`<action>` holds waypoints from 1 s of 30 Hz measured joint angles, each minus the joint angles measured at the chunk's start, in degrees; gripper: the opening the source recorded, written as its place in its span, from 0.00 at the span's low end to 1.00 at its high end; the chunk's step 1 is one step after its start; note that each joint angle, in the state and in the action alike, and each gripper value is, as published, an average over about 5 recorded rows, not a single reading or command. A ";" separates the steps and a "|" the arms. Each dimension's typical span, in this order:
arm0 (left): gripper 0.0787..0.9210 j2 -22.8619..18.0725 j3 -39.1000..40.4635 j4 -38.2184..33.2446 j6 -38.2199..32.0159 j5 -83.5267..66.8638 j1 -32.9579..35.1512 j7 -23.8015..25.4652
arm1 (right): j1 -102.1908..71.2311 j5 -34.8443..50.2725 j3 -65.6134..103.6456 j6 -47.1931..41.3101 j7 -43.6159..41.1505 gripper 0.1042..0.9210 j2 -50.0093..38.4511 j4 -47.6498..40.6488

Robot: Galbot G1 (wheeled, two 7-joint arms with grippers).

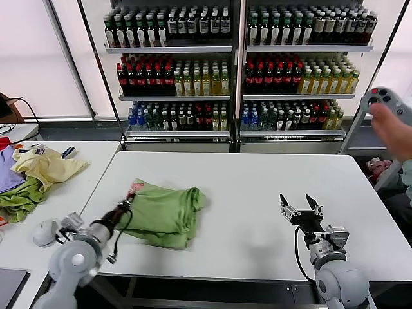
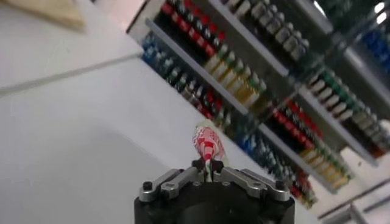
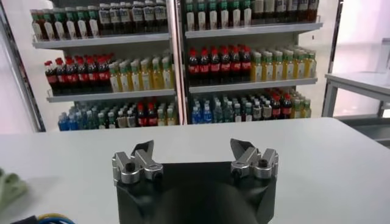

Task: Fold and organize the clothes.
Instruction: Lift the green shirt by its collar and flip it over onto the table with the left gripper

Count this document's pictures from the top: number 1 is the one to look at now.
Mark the metal drink display shelf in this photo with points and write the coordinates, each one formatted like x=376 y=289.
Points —
x=309 y=48
x=167 y=49

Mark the brown cardboard box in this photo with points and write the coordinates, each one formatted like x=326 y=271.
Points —
x=17 y=109

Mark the green towel garment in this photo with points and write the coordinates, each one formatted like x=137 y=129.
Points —
x=19 y=201

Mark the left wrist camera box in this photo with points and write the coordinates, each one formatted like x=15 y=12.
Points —
x=72 y=222

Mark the green-cap white-label tea bottle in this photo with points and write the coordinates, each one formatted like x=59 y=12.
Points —
x=162 y=37
x=307 y=35
x=151 y=37
x=120 y=37
x=275 y=35
x=141 y=37
x=296 y=35
x=130 y=37
x=110 y=37
x=286 y=35
x=253 y=35
x=264 y=35

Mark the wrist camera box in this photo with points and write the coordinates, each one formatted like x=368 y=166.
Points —
x=72 y=222
x=338 y=238

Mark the light green polo shirt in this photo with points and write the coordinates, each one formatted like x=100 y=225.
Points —
x=161 y=212

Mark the black monitor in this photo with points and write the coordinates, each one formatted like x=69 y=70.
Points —
x=4 y=107

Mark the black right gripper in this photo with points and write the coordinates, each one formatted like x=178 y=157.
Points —
x=307 y=222

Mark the red garment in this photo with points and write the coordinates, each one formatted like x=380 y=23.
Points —
x=4 y=143

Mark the small dark bottle white cap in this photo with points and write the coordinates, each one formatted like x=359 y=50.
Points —
x=174 y=121
x=281 y=121
x=182 y=121
x=165 y=121
x=190 y=121
x=297 y=121
x=289 y=121
x=306 y=121

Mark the pale yellow shirt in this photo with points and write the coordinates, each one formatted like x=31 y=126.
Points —
x=48 y=167

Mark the small green tinted bottle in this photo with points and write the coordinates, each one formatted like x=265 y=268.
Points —
x=272 y=121
x=157 y=121
x=148 y=121
x=264 y=121

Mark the blue water bottle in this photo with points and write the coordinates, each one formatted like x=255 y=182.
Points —
x=140 y=121
x=254 y=121
x=245 y=121
x=131 y=121

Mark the small white printed cloth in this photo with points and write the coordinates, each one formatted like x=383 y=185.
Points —
x=38 y=149

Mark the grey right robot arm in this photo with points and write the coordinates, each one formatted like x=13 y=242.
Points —
x=341 y=286

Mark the pink clothes pile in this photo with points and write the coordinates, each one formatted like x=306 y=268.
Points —
x=378 y=167

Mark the person hand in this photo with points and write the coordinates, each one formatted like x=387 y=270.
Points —
x=392 y=132

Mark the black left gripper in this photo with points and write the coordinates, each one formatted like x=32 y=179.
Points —
x=121 y=212

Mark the dark bottle black-white label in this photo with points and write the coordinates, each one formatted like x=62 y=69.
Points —
x=182 y=27
x=214 y=27
x=225 y=27
x=192 y=27
x=172 y=27
x=203 y=27

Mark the dark clothes pile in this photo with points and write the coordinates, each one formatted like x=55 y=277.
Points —
x=396 y=209

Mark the small red-cap cola bottle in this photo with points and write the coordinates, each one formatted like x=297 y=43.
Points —
x=208 y=121
x=199 y=121
x=314 y=121
x=322 y=121

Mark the black slanted metal pole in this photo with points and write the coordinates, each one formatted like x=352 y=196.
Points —
x=100 y=64

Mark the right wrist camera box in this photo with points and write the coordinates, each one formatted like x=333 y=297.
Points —
x=338 y=238

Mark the purple garment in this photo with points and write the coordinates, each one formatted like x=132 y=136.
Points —
x=8 y=170

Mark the white computer mouse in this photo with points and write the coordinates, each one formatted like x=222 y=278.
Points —
x=43 y=233

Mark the dark bottle beige label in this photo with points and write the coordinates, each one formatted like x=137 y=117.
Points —
x=372 y=25
x=329 y=25
x=362 y=25
x=340 y=25
x=318 y=25
x=351 y=25

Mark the white metal frame table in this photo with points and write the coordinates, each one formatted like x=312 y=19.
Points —
x=350 y=135

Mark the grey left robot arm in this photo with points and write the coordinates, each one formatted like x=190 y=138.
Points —
x=74 y=260

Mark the small yellow drink bottle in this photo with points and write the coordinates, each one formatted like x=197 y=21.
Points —
x=223 y=121
x=216 y=121
x=338 y=121
x=330 y=121

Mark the grey laptop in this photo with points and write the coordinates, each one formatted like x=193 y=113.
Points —
x=11 y=286

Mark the grey handheld controller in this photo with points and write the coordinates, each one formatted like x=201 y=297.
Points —
x=387 y=95

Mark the blue white striped cloth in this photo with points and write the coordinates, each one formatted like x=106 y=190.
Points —
x=69 y=152

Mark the grey teal garment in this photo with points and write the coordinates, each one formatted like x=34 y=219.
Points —
x=407 y=180

